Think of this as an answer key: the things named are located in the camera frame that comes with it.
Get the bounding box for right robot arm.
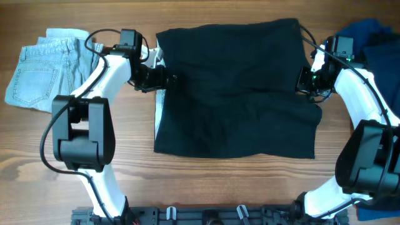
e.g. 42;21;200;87
289;35;399;221

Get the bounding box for blue polo shirt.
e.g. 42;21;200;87
324;18;400;222

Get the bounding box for black shorts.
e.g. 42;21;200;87
154;18;322;159

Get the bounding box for dark navy pants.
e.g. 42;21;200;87
362;32;399;117

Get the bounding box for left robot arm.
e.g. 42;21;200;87
39;29;176;224

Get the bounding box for folded light blue jeans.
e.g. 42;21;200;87
4;28;104;113

